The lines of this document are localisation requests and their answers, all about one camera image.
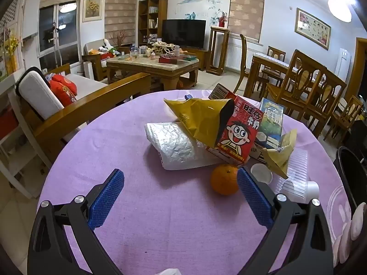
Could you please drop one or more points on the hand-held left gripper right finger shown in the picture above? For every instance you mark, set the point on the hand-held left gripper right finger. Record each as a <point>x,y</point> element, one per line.
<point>253,194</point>

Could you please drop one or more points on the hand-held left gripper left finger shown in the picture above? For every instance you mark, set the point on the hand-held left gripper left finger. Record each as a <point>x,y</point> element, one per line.
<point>107,197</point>

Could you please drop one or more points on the red milk carton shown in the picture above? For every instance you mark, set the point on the red milk carton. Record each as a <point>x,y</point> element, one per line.
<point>240,131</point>

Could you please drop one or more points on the white bubble-wrap bag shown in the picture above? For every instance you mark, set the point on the white bubble-wrap bag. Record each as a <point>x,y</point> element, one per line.
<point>175,146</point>

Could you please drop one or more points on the black trash bin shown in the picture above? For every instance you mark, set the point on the black trash bin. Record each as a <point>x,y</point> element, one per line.
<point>351,172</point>

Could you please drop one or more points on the small white paper cup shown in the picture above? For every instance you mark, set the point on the small white paper cup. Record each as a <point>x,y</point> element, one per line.
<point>261,173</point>

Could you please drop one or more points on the orange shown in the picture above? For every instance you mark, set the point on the orange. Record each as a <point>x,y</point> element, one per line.
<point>225,180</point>

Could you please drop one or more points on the clear ribbed plastic tray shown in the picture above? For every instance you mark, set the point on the clear ribbed plastic tray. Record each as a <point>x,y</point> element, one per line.
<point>296,174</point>

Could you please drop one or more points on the small yellow wrapper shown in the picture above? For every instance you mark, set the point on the small yellow wrapper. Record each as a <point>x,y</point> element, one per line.
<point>279,154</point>

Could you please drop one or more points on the white small packet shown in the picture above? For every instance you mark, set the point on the white small packet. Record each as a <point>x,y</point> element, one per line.
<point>312,190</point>

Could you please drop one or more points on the purple tablecloth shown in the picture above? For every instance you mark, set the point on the purple tablecloth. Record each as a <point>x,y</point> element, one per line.
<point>172,220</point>

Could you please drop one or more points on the blue-green milk carton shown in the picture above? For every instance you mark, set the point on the blue-green milk carton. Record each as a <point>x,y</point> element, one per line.
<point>272,123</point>

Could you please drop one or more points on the yellow snack bag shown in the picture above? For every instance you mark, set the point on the yellow snack bag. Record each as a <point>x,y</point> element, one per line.
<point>200,117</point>

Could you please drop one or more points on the wooden sofa with white cushions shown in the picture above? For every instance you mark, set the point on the wooden sofa with white cushions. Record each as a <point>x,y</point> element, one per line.
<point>114,91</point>

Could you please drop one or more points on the red cushion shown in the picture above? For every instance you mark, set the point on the red cushion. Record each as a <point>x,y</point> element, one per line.
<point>61,93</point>
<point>67,81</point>

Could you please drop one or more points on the red storage box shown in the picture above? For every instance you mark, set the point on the red storage box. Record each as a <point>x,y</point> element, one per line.
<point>8,123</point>

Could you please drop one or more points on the wooden dining chair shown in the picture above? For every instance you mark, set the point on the wooden dining chair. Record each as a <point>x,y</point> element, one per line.
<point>329,91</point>
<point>298,68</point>
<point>276,53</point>
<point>243,48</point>
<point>348,111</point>

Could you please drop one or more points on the wooden dining table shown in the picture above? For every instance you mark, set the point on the wooden dining table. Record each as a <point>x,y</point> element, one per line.
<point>272,61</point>

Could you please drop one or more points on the wooden armchair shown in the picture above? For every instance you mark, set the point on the wooden armchair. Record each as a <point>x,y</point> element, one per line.
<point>94,63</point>

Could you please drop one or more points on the wooden coffee table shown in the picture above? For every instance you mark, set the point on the wooden coffee table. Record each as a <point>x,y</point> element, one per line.
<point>160,68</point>

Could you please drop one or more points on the white radiator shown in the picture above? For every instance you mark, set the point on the white radiator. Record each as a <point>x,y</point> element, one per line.
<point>236,56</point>

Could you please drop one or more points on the wooden television stand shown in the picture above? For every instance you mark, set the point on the wooden television stand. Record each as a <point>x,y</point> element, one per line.
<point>197,56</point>

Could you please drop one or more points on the flat green box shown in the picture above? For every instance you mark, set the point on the flat green box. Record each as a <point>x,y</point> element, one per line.
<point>190,58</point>

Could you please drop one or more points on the tall wooden plant stand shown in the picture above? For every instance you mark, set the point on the tall wooden plant stand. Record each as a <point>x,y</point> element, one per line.
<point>218,48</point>

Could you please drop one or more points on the red tray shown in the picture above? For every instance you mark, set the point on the red tray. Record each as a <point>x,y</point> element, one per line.
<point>168,59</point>

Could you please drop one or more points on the white plush toy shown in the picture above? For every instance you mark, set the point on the white plush toy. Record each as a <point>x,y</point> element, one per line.
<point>105,45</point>

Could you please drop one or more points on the white standing air conditioner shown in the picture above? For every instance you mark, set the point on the white standing air conditioner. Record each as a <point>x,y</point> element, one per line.
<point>342,61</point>

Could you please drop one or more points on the dark glass window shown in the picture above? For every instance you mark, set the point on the dark glass window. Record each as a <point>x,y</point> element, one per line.
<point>47,34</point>

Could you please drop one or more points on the framed flower picture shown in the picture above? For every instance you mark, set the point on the framed flower picture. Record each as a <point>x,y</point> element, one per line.
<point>312,28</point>

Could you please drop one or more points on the black television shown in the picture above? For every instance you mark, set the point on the black television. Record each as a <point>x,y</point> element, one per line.
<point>183,33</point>

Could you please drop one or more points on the red flower vase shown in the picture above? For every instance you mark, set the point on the red flower vase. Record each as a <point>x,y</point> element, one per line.
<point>222,20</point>

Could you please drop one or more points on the beige patterned roller blind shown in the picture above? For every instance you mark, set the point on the beige patterned roller blind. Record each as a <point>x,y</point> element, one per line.
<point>120,11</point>
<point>246,14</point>

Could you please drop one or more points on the yellow artificial flowers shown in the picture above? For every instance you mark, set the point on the yellow artificial flowers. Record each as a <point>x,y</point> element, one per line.
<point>12,43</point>

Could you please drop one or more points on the framed sunflower painting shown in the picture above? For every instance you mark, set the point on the framed sunflower painting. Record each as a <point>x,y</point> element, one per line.
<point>92,8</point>

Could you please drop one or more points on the wooden bookshelf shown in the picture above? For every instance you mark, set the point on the wooden bookshelf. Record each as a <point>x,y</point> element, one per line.
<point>163,8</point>

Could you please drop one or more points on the white lattice cabinet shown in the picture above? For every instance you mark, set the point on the white lattice cabinet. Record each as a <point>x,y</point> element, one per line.
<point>11,14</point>

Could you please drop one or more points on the small round ceiling lamp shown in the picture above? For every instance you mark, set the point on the small round ceiling lamp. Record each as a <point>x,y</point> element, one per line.
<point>339,5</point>

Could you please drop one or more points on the white wall boiler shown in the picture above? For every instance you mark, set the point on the white wall boiler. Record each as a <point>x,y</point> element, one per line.
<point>30,14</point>

